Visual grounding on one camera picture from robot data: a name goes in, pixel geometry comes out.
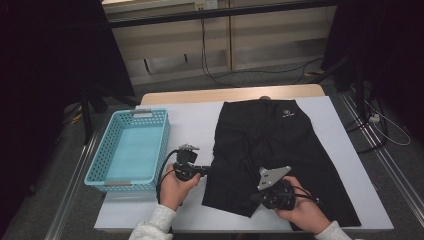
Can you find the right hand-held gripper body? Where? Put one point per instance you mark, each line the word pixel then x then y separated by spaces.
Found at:
pixel 278 196

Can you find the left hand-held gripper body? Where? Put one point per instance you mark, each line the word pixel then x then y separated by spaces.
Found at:
pixel 186 171

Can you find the black pants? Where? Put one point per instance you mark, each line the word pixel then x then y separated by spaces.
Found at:
pixel 266 140

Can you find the light blue plastic basket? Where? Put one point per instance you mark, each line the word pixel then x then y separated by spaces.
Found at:
pixel 133 150

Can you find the person's left hand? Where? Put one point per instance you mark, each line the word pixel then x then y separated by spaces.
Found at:
pixel 173 191

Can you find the person's right hand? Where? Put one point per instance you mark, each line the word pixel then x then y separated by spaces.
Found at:
pixel 306 213

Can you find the white table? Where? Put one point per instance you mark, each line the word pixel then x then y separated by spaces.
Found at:
pixel 190 126

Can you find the light wooden table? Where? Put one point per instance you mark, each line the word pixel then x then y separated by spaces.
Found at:
pixel 200 95

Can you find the black stand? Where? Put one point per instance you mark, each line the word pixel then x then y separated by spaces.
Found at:
pixel 87 116
pixel 358 86

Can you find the white power plug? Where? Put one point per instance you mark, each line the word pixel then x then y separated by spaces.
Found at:
pixel 374 117

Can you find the beige low cabinet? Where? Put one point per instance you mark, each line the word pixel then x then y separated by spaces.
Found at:
pixel 266 43

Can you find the black metal bar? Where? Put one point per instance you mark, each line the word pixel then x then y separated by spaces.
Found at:
pixel 216 13

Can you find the large black curtain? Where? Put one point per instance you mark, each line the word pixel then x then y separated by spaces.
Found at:
pixel 40 83

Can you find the metal floor rail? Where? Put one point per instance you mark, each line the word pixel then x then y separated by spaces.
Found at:
pixel 393 176
pixel 71 186

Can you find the white wall socket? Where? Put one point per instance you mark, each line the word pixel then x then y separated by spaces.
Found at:
pixel 206 4

